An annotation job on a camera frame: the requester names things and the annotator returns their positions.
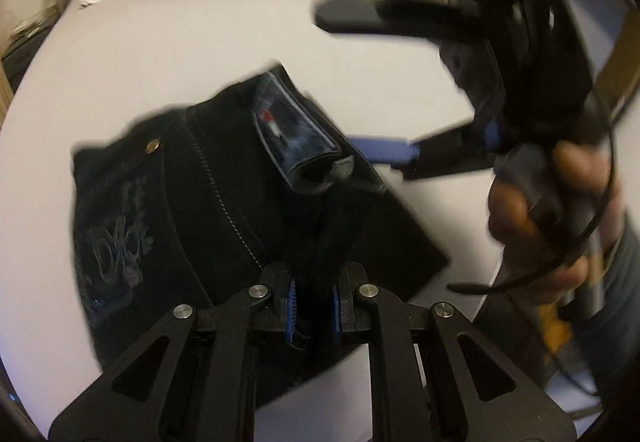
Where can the person's right forearm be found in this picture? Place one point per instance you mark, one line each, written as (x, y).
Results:
(622, 292)

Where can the dark grey nightstand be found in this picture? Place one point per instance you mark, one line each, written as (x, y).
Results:
(20, 51)

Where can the bed with white sheet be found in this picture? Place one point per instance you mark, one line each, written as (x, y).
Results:
(175, 46)

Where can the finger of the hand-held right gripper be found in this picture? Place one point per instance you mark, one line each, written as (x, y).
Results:
(350, 16)
(385, 149)

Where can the orange cloth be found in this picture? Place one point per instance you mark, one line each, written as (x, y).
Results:
(555, 332)

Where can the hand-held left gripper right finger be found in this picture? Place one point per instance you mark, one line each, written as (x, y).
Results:
(336, 312)

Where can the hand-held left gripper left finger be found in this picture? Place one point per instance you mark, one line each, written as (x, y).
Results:
(291, 307)

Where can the black pants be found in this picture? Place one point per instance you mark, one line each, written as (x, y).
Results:
(200, 197)

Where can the person's right hand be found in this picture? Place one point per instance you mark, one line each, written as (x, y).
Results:
(505, 217)

